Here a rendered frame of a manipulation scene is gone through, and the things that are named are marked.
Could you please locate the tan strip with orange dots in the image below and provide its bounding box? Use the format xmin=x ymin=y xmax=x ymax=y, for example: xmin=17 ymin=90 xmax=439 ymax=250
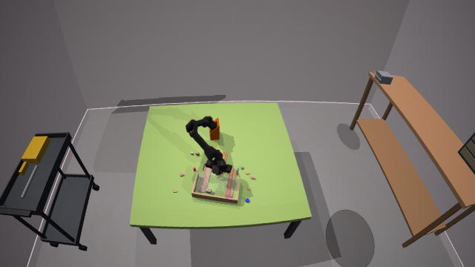
xmin=221 ymin=152 xmax=228 ymax=162

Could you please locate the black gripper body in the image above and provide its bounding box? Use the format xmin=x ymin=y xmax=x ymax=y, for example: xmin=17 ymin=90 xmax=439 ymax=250
xmin=206 ymin=159 xmax=232 ymax=173

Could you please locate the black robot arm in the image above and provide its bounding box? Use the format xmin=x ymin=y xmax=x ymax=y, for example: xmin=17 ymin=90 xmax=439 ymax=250
xmin=186 ymin=116 xmax=227 ymax=175

